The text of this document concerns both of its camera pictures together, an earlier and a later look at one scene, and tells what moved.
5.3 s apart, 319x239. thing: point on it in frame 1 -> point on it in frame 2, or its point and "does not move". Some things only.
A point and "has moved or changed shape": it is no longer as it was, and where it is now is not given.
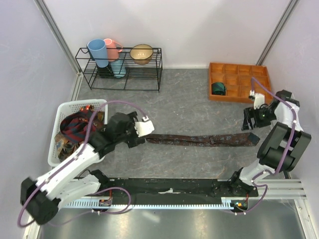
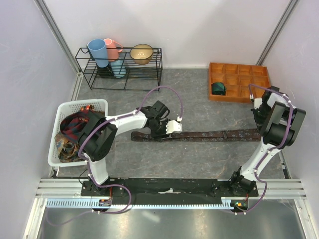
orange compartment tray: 233,82 does not move
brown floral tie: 227,139 has moved or changed shape
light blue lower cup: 118,67 does not move
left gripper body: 130,135 -> 158,131
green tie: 218,88 does not move
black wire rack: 136,68 does not move
